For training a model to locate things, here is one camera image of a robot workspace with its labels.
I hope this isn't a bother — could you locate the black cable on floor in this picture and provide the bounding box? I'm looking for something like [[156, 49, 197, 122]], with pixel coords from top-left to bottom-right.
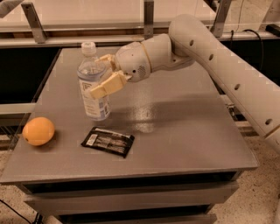
[[0, 199, 45, 224]]

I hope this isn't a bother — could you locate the right metal rail bracket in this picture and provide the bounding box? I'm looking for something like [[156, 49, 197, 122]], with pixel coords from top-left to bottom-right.
[[211, 0, 232, 38]]

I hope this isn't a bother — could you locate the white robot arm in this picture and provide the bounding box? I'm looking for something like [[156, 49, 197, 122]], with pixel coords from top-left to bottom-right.
[[88, 14, 280, 152]]

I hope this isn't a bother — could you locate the black cable on right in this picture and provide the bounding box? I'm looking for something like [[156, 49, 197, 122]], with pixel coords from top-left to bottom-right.
[[230, 29, 265, 71]]

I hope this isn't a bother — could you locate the middle metal rail bracket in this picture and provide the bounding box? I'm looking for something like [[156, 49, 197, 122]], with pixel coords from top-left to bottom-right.
[[143, 0, 154, 39]]

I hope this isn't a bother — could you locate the black rxbar chocolate wrapper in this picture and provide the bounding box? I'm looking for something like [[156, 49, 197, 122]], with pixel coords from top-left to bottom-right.
[[80, 127, 135, 158]]

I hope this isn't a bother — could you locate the grey drawer cabinet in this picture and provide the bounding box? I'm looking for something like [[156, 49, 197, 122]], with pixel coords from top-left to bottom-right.
[[17, 171, 243, 224]]

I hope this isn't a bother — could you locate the left metal rail bracket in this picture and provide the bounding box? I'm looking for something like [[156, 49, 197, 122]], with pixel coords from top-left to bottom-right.
[[21, 3, 46, 44]]

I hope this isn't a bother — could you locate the clear plastic water bottle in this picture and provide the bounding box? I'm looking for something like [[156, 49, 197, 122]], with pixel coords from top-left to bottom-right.
[[77, 42, 110, 121]]

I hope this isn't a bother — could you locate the orange fruit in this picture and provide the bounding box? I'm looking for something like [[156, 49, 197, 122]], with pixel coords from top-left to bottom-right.
[[22, 117, 55, 146]]

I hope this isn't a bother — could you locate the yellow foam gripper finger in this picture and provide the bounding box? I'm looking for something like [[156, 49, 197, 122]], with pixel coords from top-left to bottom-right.
[[95, 54, 116, 71], [88, 70, 132, 100]]

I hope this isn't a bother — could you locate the metal rail bracket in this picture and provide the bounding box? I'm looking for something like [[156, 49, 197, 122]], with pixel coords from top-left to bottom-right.
[[21, 3, 46, 44], [143, 0, 154, 39], [211, 0, 232, 38]]

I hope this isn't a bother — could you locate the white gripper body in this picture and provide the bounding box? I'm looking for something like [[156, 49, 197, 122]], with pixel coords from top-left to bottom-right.
[[115, 42, 151, 82]]

